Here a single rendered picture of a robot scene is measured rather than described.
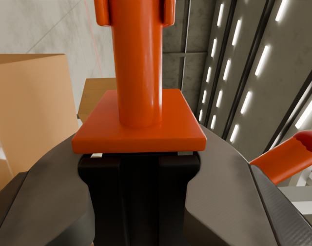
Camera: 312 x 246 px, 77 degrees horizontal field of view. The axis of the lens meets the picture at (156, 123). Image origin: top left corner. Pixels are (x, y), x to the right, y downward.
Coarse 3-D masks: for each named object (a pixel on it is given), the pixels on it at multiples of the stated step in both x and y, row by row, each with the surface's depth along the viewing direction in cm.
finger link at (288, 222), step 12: (252, 168) 8; (264, 180) 8; (264, 192) 7; (276, 192) 7; (264, 204) 7; (276, 204) 7; (288, 204) 7; (276, 216) 6; (288, 216) 6; (300, 216) 6; (276, 228) 6; (288, 228) 6; (300, 228) 6; (276, 240) 6; (288, 240) 6; (300, 240) 6
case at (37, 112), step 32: (0, 64) 18; (32, 64) 22; (64, 64) 31; (0, 96) 18; (32, 96) 22; (64, 96) 31; (0, 128) 17; (32, 128) 22; (64, 128) 30; (0, 160) 17; (32, 160) 22
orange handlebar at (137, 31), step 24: (96, 0) 7; (120, 0) 7; (144, 0) 7; (168, 0) 7; (120, 24) 8; (144, 24) 8; (168, 24) 8; (120, 48) 8; (144, 48) 8; (120, 72) 8; (144, 72) 8; (120, 96) 9; (144, 96) 9; (120, 120) 10; (144, 120) 9
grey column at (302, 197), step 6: (288, 186) 169; (294, 186) 169; (300, 186) 169; (306, 186) 169; (282, 192) 164; (288, 192) 163; (294, 192) 163; (300, 192) 163; (306, 192) 163; (288, 198) 158; (294, 198) 158; (300, 198) 158; (306, 198) 158; (294, 204) 157; (300, 204) 157; (306, 204) 157; (300, 210) 160; (306, 210) 161
